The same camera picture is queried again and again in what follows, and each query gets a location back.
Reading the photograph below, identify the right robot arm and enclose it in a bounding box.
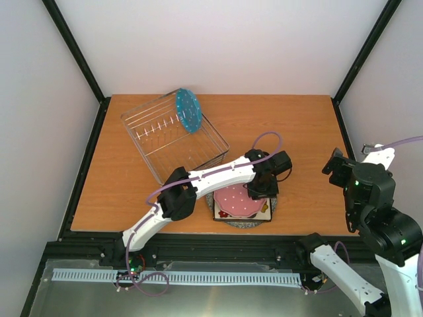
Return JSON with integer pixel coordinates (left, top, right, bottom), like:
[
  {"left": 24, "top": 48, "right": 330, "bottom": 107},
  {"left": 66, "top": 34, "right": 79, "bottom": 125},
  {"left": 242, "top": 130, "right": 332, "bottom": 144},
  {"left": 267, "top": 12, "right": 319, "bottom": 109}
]
[{"left": 296, "top": 145, "right": 422, "bottom": 316}]

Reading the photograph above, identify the light blue cable duct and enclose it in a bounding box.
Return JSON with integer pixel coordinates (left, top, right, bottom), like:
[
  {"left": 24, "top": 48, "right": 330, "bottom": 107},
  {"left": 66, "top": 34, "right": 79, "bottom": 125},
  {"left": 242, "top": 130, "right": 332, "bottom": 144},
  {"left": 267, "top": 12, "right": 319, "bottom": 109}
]
[{"left": 51, "top": 268, "right": 301, "bottom": 288}]

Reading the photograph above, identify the pink polka dot plate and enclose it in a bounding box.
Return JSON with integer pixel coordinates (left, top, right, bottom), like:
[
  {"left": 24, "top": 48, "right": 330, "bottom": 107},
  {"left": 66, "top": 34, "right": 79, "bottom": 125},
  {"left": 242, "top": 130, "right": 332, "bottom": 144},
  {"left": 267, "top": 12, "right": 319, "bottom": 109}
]
[{"left": 213, "top": 184, "right": 268, "bottom": 218}]

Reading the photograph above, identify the blue polka dot plate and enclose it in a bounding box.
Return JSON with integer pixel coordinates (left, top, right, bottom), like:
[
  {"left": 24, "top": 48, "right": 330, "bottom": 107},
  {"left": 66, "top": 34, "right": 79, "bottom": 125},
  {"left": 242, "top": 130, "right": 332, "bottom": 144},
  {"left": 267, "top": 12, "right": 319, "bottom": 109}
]
[{"left": 175, "top": 88, "right": 202, "bottom": 133}]

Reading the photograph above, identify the black aluminium frame rail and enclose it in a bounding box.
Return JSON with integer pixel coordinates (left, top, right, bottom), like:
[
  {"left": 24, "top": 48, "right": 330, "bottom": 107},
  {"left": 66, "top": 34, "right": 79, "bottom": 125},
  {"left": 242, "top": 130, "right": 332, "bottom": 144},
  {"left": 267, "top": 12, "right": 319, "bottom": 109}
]
[{"left": 46, "top": 231, "right": 396, "bottom": 269}]

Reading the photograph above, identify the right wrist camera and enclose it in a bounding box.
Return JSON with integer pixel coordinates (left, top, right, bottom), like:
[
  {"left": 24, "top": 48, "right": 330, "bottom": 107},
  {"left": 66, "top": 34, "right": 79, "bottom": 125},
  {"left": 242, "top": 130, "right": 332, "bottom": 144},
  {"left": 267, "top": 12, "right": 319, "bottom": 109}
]
[{"left": 362, "top": 143, "right": 383, "bottom": 155}]

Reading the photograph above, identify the grey speckled round plate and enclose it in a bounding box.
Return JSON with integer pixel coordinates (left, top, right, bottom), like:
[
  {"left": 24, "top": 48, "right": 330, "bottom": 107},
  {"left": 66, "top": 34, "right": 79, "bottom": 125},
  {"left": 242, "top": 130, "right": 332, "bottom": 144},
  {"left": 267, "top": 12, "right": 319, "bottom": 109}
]
[{"left": 206, "top": 193, "right": 278, "bottom": 229}]

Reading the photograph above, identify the chrome wire dish rack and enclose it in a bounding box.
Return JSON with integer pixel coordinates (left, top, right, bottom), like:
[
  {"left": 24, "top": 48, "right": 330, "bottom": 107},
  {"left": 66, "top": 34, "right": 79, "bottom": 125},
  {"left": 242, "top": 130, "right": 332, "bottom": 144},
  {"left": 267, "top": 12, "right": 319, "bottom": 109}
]
[{"left": 121, "top": 89, "right": 229, "bottom": 185}]

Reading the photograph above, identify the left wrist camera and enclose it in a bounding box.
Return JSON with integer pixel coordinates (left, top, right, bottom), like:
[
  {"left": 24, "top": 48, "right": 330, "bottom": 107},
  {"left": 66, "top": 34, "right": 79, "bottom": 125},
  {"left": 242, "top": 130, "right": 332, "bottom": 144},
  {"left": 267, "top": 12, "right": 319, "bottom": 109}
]
[{"left": 269, "top": 151, "right": 292, "bottom": 176}]

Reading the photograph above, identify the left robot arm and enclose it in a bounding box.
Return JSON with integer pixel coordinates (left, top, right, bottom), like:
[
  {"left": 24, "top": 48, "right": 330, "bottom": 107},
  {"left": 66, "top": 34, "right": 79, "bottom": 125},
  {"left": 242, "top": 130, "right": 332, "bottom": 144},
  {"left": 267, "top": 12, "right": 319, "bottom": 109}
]
[{"left": 111, "top": 149, "right": 277, "bottom": 266}]

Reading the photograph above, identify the white square floral plate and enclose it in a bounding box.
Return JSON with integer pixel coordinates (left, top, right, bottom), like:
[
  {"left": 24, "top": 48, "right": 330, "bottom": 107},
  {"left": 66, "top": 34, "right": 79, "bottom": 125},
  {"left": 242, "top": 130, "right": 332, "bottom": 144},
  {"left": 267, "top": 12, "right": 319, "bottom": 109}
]
[{"left": 211, "top": 195, "right": 273, "bottom": 222}]

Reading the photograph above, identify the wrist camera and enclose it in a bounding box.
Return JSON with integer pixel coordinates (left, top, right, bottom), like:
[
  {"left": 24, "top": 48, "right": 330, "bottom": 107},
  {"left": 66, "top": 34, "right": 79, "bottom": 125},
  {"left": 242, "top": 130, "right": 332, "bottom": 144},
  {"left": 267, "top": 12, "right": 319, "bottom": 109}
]
[
  {"left": 362, "top": 143, "right": 383, "bottom": 155},
  {"left": 269, "top": 151, "right": 292, "bottom": 176}
]

